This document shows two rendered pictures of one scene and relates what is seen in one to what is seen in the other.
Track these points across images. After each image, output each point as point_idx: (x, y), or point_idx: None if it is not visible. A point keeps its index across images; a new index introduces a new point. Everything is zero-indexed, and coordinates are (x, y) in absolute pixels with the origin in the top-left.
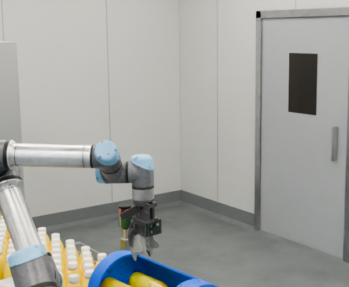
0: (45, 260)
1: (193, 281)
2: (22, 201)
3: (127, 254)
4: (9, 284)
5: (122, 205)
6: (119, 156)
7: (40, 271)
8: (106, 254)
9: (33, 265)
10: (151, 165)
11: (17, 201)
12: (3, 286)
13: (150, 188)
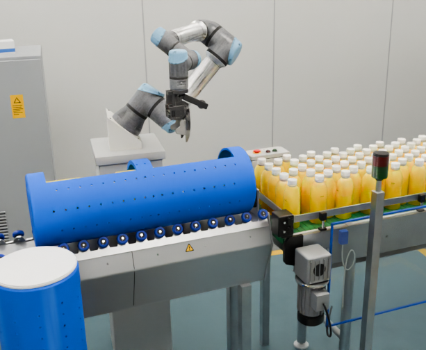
0: (139, 94)
1: (144, 161)
2: (199, 67)
3: (228, 149)
4: (270, 149)
5: (382, 151)
6: (158, 42)
7: (132, 96)
8: (318, 176)
9: (135, 92)
10: (169, 59)
11: (198, 66)
12: (268, 148)
13: (169, 78)
